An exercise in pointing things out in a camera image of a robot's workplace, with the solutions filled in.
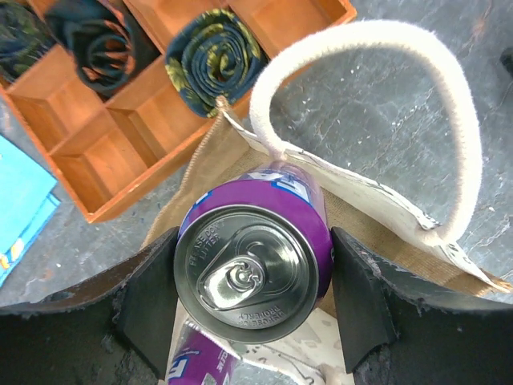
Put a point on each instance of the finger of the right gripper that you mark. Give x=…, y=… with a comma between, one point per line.
x=506, y=59

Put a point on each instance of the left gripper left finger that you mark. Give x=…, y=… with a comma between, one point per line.
x=113, y=328

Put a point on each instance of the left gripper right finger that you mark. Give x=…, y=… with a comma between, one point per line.
x=398, y=328

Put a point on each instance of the purple can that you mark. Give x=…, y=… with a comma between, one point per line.
x=255, y=255
x=196, y=359

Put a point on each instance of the purple can back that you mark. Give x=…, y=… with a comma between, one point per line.
x=255, y=255

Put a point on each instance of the brown canvas bag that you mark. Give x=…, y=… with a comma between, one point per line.
x=381, y=219

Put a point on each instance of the blue printed folded cloth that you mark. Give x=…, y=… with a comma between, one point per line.
x=27, y=204

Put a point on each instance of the orange wooden divided tray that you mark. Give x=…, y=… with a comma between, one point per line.
x=108, y=153

